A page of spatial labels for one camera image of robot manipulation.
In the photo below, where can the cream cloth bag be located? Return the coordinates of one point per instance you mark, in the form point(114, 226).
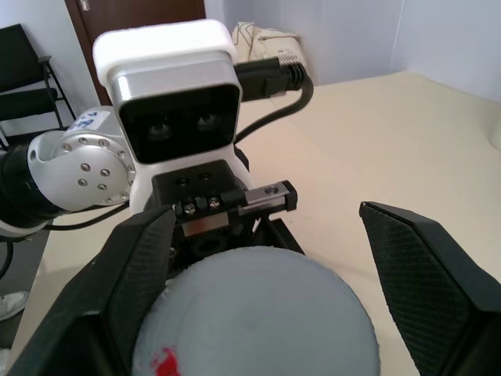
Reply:
point(270, 43)

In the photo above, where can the grey round plush object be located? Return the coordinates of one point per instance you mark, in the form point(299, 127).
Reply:
point(258, 313)

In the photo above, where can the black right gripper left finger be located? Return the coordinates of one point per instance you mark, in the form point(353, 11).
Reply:
point(129, 258)

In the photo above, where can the black chair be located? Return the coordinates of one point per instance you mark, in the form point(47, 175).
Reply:
point(19, 98)

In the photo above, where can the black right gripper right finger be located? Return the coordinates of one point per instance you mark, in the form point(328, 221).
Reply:
point(415, 266)

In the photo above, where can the white shoe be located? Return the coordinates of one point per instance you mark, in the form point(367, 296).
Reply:
point(11, 305)

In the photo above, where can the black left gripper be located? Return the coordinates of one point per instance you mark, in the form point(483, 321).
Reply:
point(203, 219)

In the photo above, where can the brown wooden door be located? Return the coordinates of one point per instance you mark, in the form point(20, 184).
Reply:
point(117, 15)

